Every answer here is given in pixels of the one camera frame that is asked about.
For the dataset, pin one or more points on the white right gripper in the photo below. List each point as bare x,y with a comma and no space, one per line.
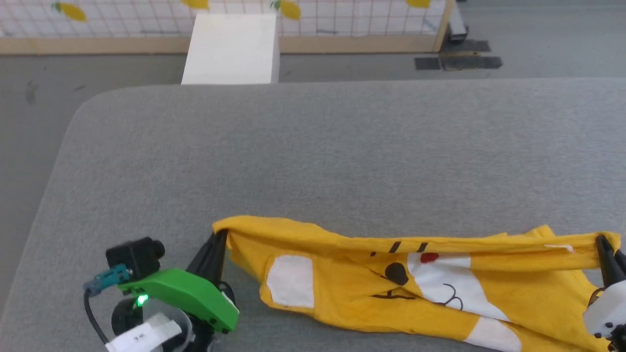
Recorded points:
606,308

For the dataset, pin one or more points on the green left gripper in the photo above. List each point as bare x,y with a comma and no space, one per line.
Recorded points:
190,296

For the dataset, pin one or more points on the yellow cartoon print garment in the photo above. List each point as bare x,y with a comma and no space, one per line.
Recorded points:
342,283

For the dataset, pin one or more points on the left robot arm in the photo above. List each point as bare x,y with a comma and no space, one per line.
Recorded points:
146,318

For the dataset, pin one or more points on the white paper label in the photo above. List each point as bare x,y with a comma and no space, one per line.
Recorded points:
144,335

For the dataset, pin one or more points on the white rectangular box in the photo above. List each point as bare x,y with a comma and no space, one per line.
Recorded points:
230,49

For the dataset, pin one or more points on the large black floor mat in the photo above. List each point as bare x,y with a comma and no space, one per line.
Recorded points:
469,54

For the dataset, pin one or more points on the small black floor mat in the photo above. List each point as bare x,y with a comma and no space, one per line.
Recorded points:
428,63

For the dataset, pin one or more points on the grey metal panel stand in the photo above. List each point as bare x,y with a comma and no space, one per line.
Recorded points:
457,24

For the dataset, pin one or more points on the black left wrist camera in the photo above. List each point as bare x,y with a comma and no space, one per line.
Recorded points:
134,256

